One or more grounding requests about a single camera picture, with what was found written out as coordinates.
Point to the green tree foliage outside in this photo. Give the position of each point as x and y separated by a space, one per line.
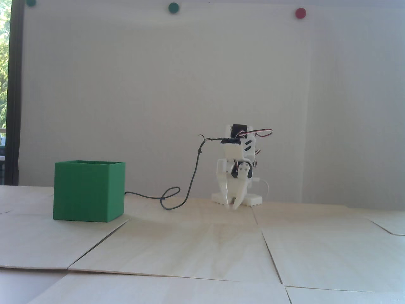
3 63

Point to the dark window frame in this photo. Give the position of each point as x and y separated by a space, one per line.
15 95

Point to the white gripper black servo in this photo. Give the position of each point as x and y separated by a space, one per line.
234 189

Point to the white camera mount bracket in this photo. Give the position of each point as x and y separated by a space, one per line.
234 152

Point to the green open-top box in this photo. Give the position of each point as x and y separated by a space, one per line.
85 193

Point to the green round magnet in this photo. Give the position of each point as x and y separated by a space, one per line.
173 8
31 2

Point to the red round magnet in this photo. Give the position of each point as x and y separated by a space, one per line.
300 13

